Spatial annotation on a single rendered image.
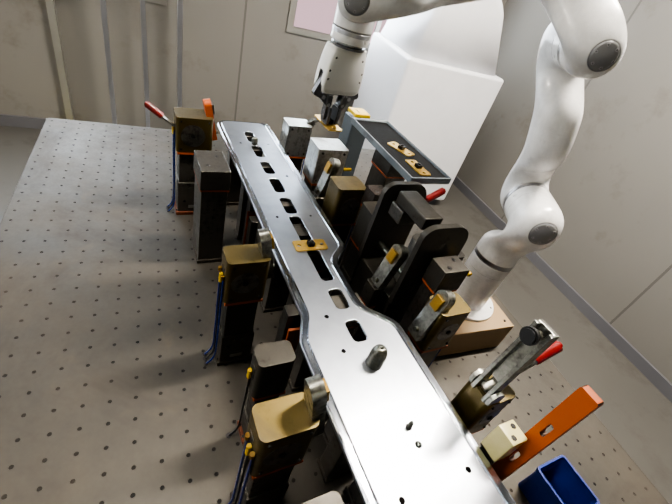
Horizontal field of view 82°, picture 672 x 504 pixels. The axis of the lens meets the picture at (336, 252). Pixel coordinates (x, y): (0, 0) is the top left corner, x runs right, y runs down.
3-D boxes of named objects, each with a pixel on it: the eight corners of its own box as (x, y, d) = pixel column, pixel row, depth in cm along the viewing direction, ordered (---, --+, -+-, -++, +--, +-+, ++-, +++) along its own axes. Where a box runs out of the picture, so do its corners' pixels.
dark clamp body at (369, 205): (326, 300, 124) (361, 200, 101) (357, 295, 129) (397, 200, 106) (335, 317, 119) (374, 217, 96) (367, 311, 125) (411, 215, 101)
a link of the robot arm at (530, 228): (508, 250, 118) (556, 184, 103) (524, 292, 104) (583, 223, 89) (471, 239, 117) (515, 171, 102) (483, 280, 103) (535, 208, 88)
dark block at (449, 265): (371, 369, 107) (432, 257, 82) (391, 364, 110) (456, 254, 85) (379, 385, 104) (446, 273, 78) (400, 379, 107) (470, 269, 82)
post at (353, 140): (315, 214, 160) (343, 111, 133) (332, 213, 163) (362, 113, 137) (322, 225, 155) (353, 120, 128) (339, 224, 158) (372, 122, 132)
